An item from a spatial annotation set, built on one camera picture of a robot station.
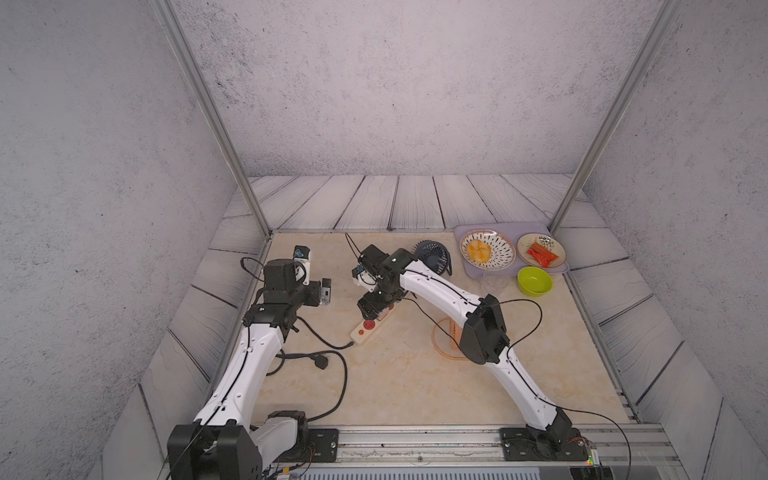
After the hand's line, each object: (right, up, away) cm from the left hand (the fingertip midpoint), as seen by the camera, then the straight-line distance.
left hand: (316, 278), depth 82 cm
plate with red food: (+75, +7, +29) cm, 81 cm away
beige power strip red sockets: (+13, -16, +9) cm, 22 cm away
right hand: (+16, -9, +7) cm, 20 cm away
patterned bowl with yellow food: (+56, +8, +29) cm, 64 cm away
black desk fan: (+34, +6, +19) cm, 40 cm away
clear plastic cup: (+55, -3, +19) cm, 58 cm away
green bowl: (+69, -3, +21) cm, 73 cm away
